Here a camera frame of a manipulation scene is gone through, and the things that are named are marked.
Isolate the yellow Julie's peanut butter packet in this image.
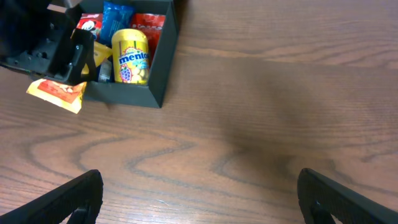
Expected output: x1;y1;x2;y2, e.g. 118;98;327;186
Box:
25;40;113;114

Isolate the yellow Mentos candy bottle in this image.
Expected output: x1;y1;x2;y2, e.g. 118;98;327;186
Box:
111;29;150;85

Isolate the red Hacks candy bag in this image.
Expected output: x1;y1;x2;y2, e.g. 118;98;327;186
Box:
131;13;165;63

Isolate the red Hello Panda box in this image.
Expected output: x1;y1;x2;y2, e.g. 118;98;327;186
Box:
76;14;103;40

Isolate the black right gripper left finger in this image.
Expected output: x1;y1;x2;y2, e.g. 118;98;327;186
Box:
1;169;103;224

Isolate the dark green gift box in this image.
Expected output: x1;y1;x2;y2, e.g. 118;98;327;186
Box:
84;0;180;108

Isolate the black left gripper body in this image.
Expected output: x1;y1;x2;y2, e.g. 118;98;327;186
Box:
1;0;83;81

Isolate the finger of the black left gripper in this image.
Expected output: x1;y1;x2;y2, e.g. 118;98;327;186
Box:
54;29;96;86

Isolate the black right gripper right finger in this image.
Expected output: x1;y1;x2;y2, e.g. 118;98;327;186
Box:
297;168;397;224

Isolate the blue cookie packet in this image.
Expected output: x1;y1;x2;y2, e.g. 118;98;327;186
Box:
99;1;136;45

